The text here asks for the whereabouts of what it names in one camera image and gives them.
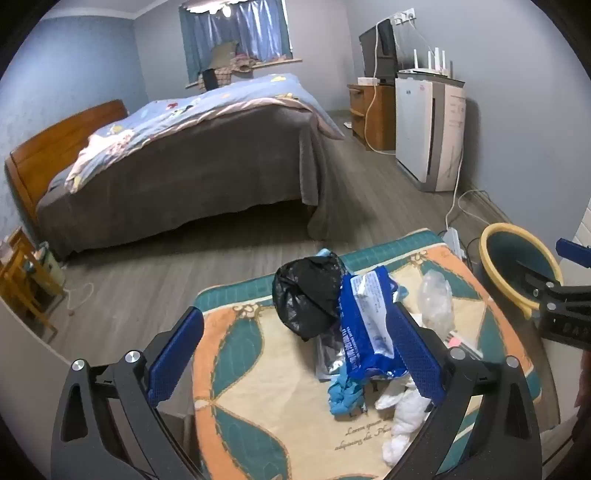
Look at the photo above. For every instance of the wooden cabinet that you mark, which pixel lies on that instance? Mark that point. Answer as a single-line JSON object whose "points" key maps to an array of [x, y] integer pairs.
{"points": [[378, 115]]}

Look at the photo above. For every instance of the wooden nightstand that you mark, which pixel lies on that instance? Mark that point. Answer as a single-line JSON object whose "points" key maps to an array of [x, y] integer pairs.
{"points": [[27, 286]]}

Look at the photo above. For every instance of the white router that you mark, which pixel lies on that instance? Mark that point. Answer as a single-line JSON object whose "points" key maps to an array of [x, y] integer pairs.
{"points": [[429, 70]]}

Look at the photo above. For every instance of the blue patterned quilt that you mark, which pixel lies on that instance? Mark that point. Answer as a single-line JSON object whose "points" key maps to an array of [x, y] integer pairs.
{"points": [[221, 99]]}

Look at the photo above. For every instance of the black monitor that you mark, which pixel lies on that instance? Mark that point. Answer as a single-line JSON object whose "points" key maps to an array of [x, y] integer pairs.
{"points": [[376, 50]]}

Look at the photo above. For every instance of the white box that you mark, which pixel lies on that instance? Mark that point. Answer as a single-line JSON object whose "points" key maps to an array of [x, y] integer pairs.
{"points": [[368, 81]]}

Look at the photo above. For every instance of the white red paper wrapper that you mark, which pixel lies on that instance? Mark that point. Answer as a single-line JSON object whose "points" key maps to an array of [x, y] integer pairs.
{"points": [[459, 344]]}

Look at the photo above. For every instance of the white wall socket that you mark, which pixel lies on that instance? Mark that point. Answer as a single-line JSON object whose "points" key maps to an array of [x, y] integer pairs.
{"points": [[404, 17]]}

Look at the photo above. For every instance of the clear plastic bag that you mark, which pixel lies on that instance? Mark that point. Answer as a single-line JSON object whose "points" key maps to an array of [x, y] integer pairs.
{"points": [[436, 297]]}

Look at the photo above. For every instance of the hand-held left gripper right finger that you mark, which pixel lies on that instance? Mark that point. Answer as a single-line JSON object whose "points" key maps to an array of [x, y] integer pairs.
{"points": [[418, 355]]}

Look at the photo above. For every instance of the black chair back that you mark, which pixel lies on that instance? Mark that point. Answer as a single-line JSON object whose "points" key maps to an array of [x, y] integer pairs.
{"points": [[210, 79]]}

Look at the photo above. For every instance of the plaid clothes pile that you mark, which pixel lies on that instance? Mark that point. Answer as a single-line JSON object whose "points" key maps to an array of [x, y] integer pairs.
{"points": [[235, 67]]}

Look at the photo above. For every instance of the green bag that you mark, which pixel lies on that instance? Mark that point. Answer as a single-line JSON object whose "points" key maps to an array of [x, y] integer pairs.
{"points": [[51, 265]]}

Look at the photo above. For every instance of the blue curtain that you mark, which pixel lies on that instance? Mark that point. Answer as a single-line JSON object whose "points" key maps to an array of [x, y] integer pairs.
{"points": [[258, 27]]}

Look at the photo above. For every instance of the white air purifier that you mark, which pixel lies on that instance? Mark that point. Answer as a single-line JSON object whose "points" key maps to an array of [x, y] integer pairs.
{"points": [[420, 129]]}

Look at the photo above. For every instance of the silver foil wrapper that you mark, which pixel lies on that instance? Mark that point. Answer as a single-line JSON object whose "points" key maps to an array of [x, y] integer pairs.
{"points": [[330, 355]]}

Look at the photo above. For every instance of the wooden window sill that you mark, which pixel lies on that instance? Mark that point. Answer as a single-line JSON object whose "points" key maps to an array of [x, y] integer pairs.
{"points": [[277, 62]]}

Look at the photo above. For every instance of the blue white snack wrapper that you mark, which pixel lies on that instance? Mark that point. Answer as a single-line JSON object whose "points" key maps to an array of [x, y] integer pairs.
{"points": [[369, 323]]}

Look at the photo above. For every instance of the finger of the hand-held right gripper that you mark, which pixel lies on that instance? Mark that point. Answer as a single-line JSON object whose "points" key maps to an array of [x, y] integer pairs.
{"points": [[575, 253], [541, 278]]}

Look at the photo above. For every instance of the wooden bed frame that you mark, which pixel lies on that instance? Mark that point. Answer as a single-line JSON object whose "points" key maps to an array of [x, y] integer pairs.
{"points": [[60, 138]]}

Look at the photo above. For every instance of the white tissue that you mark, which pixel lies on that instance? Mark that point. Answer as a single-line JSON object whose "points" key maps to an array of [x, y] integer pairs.
{"points": [[408, 420]]}

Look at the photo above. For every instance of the blue face mask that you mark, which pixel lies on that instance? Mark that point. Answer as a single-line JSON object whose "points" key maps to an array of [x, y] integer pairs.
{"points": [[402, 292], [325, 252]]}

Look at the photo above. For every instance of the yellow-rimmed teal trash bin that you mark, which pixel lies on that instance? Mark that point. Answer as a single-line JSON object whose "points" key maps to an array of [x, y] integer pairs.
{"points": [[505, 267]]}

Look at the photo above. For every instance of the bed with grey cover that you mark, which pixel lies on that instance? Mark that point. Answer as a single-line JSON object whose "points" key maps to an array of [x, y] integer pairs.
{"points": [[207, 175]]}

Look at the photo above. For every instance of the grey cushion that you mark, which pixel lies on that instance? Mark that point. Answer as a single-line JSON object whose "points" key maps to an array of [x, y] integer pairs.
{"points": [[224, 53]]}

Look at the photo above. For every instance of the teal orange patterned mat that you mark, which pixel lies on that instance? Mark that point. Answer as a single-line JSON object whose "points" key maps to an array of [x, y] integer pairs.
{"points": [[258, 369]]}

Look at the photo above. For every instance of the white power strip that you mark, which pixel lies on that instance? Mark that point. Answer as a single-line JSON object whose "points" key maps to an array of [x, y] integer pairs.
{"points": [[455, 240]]}

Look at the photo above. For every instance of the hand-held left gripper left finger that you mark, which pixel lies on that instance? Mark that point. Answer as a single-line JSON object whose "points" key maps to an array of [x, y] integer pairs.
{"points": [[178, 350]]}

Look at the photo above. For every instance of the black plastic bag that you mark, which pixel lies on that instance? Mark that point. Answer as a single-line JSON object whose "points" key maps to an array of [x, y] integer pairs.
{"points": [[304, 295]]}

